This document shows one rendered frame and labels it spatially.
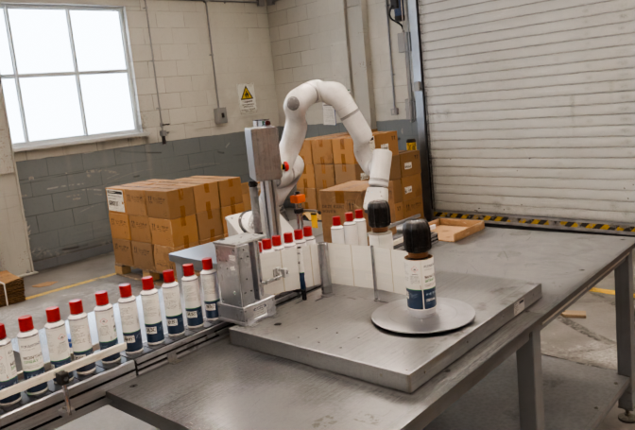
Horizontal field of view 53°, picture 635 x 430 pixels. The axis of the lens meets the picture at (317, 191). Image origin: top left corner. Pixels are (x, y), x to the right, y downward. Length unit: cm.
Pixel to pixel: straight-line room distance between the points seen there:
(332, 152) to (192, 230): 158
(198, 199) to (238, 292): 383
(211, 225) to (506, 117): 318
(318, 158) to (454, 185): 170
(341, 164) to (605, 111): 247
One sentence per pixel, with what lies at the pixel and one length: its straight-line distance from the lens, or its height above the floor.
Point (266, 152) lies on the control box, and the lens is 227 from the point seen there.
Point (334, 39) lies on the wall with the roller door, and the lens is 845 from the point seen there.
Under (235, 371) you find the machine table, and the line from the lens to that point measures 186.
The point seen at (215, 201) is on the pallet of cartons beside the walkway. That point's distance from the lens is 591.
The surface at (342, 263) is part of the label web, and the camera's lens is 218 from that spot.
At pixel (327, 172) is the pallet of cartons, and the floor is 81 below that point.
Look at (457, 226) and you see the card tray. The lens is 337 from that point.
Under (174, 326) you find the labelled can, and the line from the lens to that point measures 203.
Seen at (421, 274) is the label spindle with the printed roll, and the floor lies 102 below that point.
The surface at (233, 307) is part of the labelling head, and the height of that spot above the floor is 94.
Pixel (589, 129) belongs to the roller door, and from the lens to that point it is 648.
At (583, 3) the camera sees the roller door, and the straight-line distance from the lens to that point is 649.
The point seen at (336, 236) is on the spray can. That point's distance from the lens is 254.
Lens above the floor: 156
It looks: 8 degrees down
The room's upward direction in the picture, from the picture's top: 6 degrees counter-clockwise
